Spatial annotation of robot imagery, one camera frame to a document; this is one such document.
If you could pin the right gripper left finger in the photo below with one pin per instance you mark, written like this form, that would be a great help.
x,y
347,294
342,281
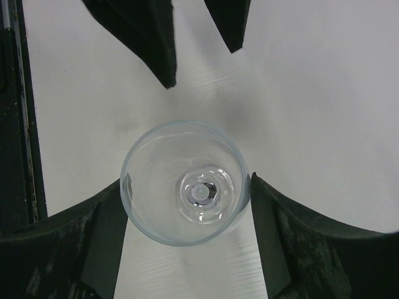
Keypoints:
x,y
75,253

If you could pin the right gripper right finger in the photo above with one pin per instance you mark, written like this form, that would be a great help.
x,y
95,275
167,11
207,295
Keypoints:
x,y
305,254

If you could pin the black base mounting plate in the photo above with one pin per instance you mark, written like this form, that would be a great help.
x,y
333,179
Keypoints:
x,y
23,199

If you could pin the clear wine glass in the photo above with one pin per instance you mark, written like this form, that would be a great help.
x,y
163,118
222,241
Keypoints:
x,y
184,183

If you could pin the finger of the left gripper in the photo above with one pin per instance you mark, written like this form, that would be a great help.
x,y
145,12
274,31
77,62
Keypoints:
x,y
230,18
146,28

